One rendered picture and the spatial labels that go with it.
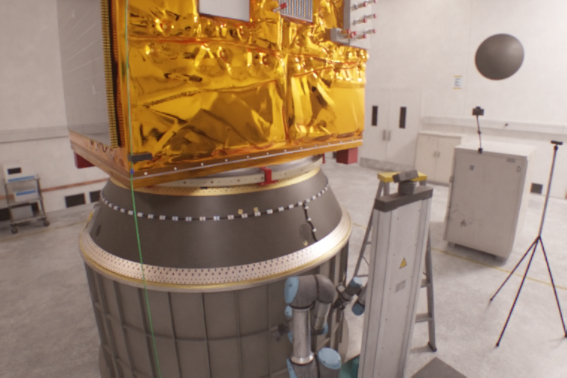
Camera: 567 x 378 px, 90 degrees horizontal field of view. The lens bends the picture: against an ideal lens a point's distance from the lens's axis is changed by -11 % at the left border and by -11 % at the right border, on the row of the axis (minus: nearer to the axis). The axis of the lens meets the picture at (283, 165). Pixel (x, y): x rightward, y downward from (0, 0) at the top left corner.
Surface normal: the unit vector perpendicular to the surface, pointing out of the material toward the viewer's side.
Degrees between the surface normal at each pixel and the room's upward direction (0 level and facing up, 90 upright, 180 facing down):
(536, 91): 90
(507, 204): 90
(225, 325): 90
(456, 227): 90
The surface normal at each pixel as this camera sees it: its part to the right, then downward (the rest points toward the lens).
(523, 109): -0.71, 0.15
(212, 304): 0.14, 0.21
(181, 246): -0.03, -0.27
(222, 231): 0.18, -0.27
